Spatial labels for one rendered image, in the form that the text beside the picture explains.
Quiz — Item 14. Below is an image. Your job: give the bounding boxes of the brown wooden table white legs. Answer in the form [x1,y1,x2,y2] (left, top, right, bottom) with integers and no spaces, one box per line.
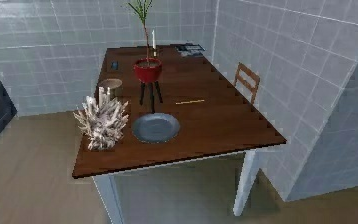
[71,44,288,224]

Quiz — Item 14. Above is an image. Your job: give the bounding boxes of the brown wooden chair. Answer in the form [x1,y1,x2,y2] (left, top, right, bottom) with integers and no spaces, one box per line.
[233,62,261,105]

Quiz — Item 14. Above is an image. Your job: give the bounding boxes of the grey round plate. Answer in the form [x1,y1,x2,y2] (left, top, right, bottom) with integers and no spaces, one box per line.
[131,112,181,145]

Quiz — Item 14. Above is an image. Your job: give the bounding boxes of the white spiky coral sculpture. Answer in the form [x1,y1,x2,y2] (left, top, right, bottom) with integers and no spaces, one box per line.
[73,95,130,152]

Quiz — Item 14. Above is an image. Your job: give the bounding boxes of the brown round pot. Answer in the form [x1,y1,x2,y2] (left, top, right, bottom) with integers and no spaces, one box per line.
[97,78,124,108]

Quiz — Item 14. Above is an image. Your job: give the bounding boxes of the white candle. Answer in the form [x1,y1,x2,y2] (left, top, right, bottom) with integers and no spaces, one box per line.
[151,29,158,58]

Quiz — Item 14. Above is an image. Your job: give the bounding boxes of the plant in red pot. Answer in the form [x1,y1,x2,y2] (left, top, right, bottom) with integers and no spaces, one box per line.
[126,0,164,114]

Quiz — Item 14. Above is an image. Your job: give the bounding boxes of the yellow pencil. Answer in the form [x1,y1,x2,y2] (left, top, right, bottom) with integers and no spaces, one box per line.
[175,98,206,106]

